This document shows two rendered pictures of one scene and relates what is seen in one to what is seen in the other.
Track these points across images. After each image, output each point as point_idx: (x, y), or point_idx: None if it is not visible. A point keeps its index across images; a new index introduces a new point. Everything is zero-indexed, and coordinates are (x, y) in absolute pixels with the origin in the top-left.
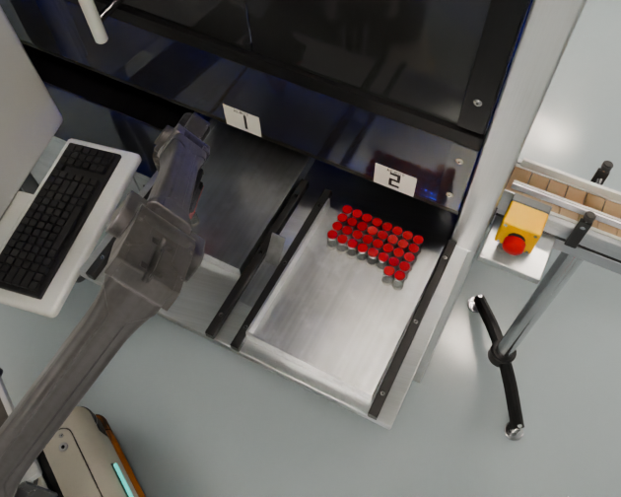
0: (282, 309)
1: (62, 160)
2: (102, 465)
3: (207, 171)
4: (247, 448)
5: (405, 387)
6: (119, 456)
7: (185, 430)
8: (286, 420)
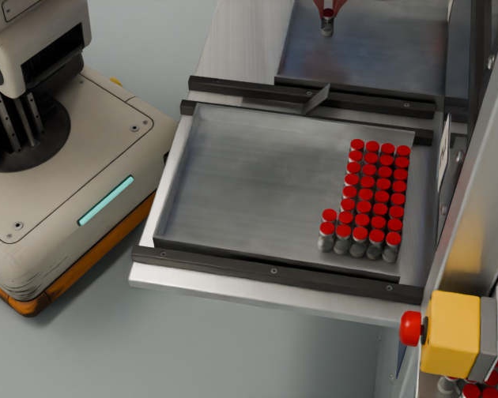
0: (247, 137)
1: None
2: (125, 165)
3: (402, 23)
4: (205, 326)
5: (183, 284)
6: (153, 196)
7: None
8: (250, 358)
